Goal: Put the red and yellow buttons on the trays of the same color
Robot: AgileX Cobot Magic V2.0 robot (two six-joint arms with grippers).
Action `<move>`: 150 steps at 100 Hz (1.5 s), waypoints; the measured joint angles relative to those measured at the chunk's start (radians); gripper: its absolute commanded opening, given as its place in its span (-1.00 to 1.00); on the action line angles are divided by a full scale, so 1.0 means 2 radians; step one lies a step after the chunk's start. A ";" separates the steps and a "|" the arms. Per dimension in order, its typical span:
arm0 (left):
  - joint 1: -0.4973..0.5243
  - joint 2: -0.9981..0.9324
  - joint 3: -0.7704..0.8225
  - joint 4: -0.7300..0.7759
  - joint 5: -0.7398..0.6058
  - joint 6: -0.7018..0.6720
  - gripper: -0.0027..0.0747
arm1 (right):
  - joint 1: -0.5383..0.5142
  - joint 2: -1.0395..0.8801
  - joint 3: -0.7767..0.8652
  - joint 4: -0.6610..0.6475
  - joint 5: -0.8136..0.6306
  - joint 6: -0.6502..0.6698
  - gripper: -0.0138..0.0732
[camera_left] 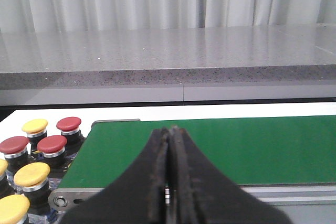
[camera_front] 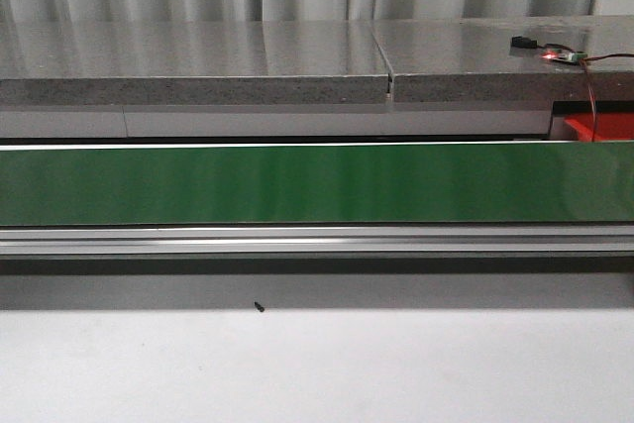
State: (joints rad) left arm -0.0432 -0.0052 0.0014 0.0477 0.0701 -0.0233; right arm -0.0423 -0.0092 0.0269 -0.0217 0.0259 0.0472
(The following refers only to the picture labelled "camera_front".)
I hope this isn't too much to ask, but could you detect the grey stone countertop slab left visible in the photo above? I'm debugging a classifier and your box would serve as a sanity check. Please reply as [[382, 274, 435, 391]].
[[1, 21, 389, 105]]

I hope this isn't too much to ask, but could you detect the grey stone countertop slab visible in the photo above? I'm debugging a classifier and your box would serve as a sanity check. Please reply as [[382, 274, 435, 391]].
[[1, 21, 389, 105], [370, 16, 633, 103]]

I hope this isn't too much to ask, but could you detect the grey stone countertop slab right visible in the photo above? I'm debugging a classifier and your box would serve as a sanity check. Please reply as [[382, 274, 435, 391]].
[[370, 16, 633, 103]]

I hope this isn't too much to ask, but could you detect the black usb plug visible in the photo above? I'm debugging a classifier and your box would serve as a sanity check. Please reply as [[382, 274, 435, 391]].
[[510, 36, 540, 50]]

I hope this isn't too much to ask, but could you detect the green conveyor belt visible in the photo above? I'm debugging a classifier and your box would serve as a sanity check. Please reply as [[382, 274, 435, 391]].
[[1, 142, 633, 227]]

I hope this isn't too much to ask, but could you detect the small green circuit board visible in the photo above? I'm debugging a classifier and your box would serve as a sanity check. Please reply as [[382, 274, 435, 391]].
[[541, 48, 587, 65]]

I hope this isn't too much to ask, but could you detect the red plastic bin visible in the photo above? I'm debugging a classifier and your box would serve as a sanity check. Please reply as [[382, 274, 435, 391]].
[[564, 113, 634, 142]]

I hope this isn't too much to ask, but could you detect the aluminium conveyor side rail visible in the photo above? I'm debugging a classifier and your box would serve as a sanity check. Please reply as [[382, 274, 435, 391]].
[[1, 223, 633, 260]]

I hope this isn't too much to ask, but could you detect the red and brown wire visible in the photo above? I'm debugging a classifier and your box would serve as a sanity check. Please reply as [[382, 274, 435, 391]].
[[578, 53, 634, 143]]

